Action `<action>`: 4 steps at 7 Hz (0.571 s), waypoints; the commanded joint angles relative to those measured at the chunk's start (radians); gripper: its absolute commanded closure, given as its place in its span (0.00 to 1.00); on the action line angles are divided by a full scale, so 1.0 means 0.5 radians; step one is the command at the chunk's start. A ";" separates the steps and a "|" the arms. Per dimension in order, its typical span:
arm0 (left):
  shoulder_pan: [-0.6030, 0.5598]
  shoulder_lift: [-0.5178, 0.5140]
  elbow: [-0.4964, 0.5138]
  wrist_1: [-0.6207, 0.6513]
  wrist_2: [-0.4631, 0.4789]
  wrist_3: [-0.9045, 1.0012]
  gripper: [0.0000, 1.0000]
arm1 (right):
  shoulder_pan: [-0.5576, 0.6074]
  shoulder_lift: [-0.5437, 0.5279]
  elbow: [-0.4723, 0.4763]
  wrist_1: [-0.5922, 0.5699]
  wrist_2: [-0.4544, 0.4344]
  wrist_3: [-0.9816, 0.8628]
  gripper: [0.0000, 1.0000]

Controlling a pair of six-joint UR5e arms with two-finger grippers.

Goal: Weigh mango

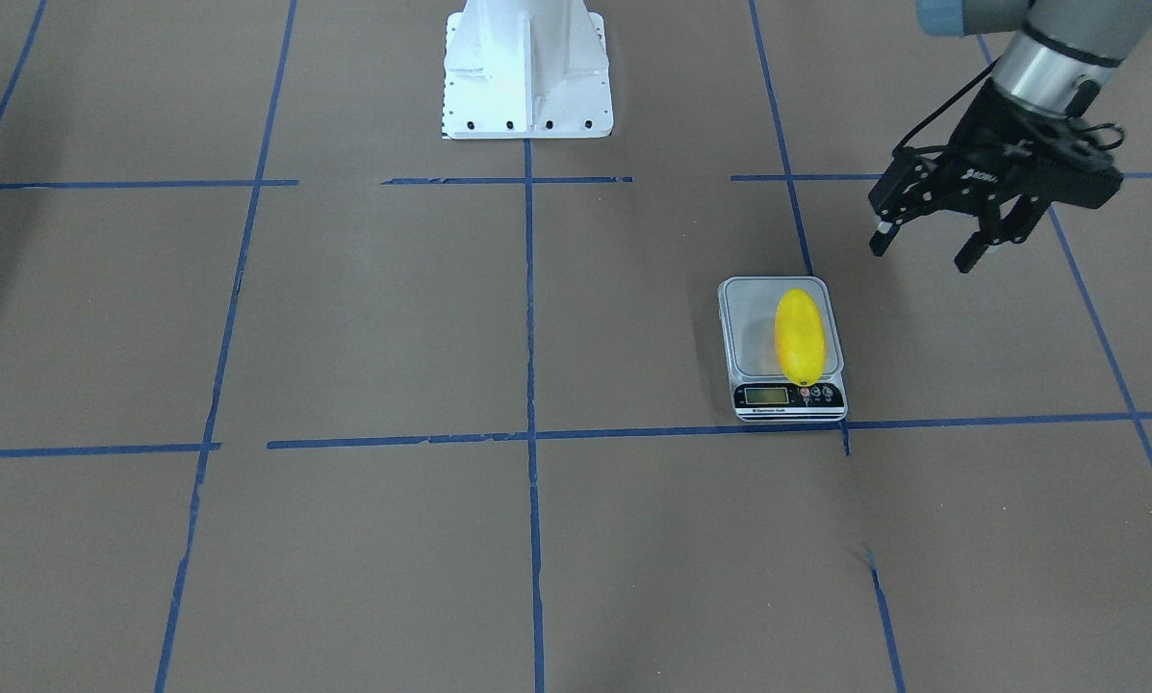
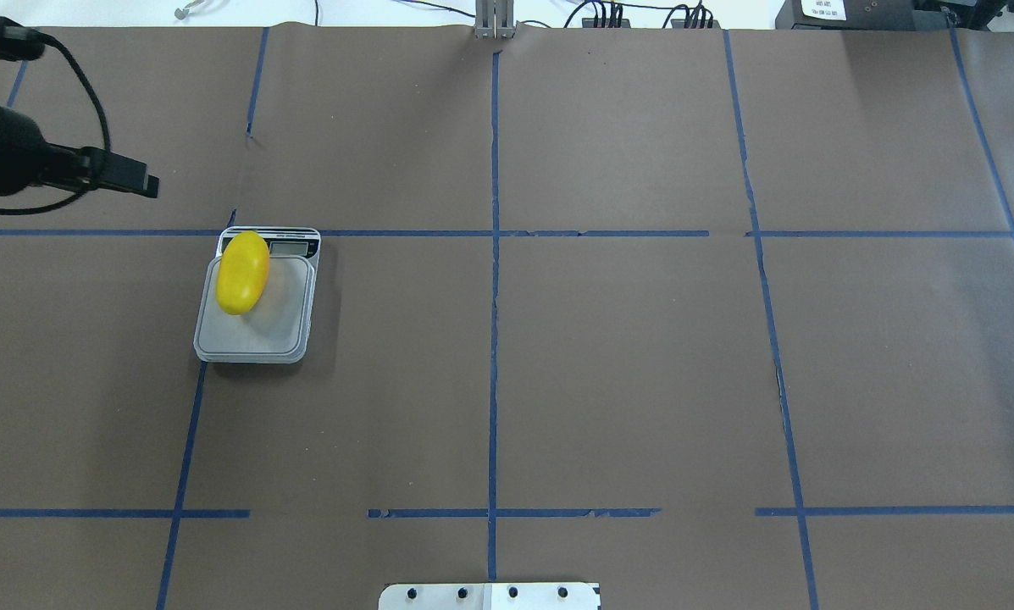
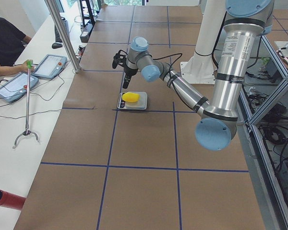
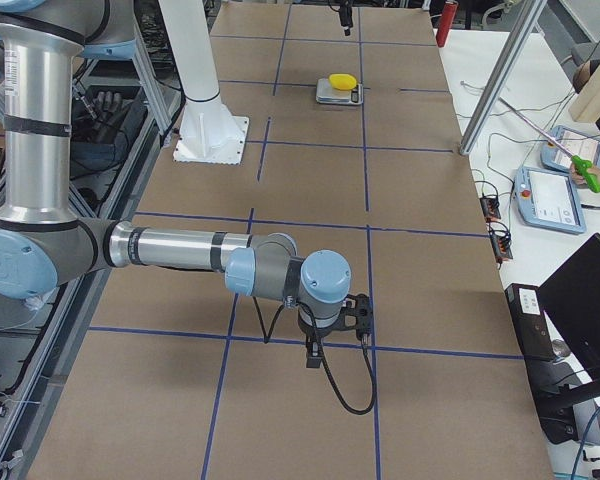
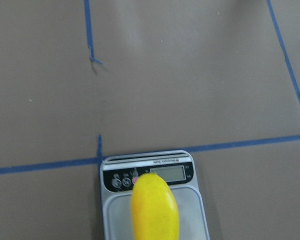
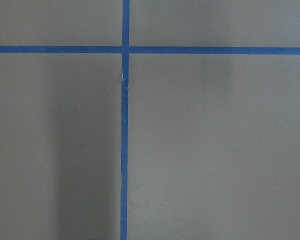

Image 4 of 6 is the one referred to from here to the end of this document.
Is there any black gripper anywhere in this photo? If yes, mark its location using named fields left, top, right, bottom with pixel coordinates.
left=337, top=0, right=353, bottom=36
left=297, top=305, right=348, bottom=369

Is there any yellow mango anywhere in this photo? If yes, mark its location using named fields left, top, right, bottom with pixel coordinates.
left=328, top=73, right=358, bottom=91

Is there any green handled reacher grabber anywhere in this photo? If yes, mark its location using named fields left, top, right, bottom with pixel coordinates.
left=498, top=97, right=600, bottom=193

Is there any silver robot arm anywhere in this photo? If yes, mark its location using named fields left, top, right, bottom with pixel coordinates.
left=0, top=1, right=351, bottom=368

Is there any silver digital kitchen scale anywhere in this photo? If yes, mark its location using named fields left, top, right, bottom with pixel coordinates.
left=316, top=78, right=364, bottom=106

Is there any red cylinder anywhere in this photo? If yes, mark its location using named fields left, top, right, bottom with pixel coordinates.
left=436, top=0, right=458, bottom=48

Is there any brown paper table cover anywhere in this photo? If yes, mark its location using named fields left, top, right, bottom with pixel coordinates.
left=29, top=2, right=553, bottom=479

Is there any black box with label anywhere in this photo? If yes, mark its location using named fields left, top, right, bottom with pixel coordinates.
left=505, top=283, right=557, bottom=362

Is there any upper orange black connector module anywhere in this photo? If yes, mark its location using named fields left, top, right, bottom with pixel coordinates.
left=478, top=180, right=501, bottom=221

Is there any wooden board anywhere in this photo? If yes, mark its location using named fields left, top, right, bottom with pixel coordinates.
left=569, top=64, right=600, bottom=123

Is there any black monitor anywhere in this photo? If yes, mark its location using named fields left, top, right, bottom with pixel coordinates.
left=535, top=232, right=600, bottom=401

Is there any far blue teach pendant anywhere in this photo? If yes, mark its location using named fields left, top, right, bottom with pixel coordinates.
left=540, top=125, right=600, bottom=172

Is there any blue teach pendant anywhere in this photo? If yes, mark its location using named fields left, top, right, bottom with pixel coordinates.
left=540, top=125, right=600, bottom=172
left=514, top=166, right=586, bottom=235

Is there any near blue teach pendant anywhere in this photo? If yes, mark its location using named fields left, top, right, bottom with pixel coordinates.
left=514, top=166, right=586, bottom=235

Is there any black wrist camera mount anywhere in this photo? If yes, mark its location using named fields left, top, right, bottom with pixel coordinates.
left=340, top=293, right=374, bottom=346

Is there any aluminium frame post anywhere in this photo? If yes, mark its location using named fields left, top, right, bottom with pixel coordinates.
left=459, top=0, right=547, bottom=156

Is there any white camera pillar with base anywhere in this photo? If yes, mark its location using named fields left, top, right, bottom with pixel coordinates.
left=159, top=0, right=249, bottom=165

